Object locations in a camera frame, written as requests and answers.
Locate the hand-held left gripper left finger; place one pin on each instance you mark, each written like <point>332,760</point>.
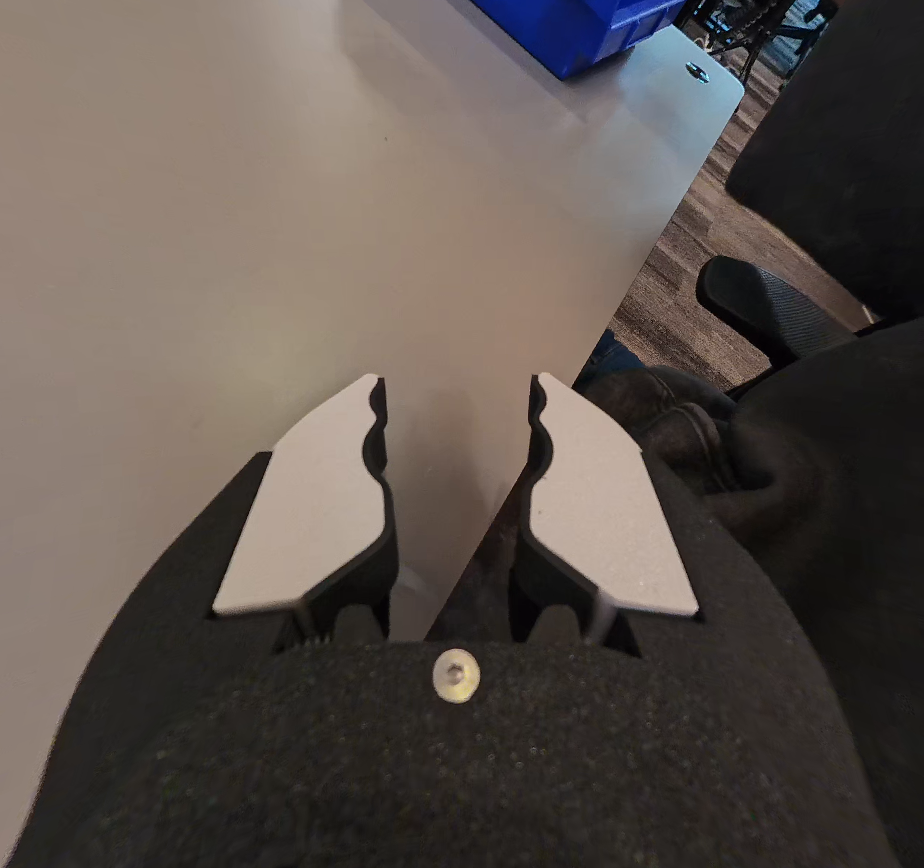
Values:
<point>310,514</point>

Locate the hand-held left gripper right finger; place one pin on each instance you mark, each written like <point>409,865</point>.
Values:
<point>606,514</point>

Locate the grey desk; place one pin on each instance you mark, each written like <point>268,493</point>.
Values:
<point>252,232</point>

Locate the black desk grommet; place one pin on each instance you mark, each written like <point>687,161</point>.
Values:
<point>696,71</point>

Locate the person's blue jeans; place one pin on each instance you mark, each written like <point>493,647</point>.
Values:
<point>613,357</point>

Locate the person's dark sweatshirt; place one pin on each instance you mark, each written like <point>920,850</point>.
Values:
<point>830,485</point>

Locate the black chair armrest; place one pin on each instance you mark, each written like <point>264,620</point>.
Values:
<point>765,305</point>

